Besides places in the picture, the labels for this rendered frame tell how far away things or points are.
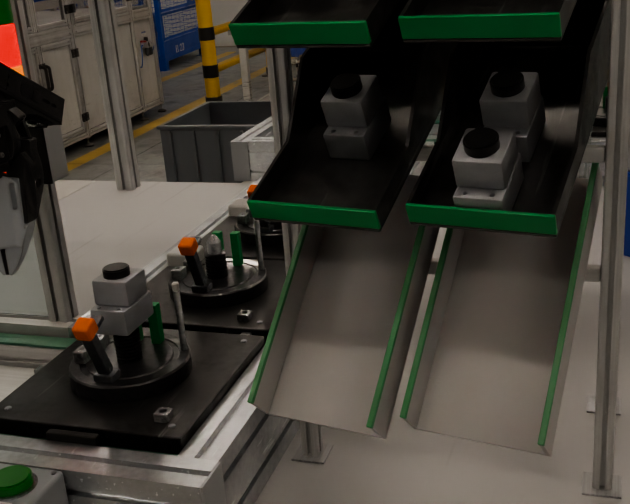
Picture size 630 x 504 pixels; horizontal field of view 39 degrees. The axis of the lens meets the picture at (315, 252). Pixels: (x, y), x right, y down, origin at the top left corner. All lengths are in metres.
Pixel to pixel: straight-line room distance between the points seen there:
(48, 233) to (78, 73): 5.68
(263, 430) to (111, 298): 0.22
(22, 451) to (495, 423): 0.48
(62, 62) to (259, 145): 4.64
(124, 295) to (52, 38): 5.70
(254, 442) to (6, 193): 0.39
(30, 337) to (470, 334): 0.64
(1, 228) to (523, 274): 0.48
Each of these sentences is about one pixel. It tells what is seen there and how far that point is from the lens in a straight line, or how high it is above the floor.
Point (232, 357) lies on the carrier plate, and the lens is 1.07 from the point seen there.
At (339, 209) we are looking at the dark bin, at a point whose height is 1.21.
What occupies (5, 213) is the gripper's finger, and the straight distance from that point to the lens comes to 0.78.
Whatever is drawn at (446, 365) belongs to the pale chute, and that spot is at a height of 1.04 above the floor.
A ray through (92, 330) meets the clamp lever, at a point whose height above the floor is 1.06.
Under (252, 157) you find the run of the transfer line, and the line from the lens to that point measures 2.21.
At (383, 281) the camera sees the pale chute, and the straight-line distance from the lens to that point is 0.91.
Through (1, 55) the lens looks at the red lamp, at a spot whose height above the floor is 1.33.
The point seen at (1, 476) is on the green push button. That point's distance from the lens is 0.93.
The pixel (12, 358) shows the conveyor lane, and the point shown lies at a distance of 1.29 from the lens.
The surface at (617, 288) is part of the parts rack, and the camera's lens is 0.91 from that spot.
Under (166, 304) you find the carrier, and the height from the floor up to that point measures 0.97.
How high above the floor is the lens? 1.44
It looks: 20 degrees down
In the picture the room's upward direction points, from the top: 4 degrees counter-clockwise
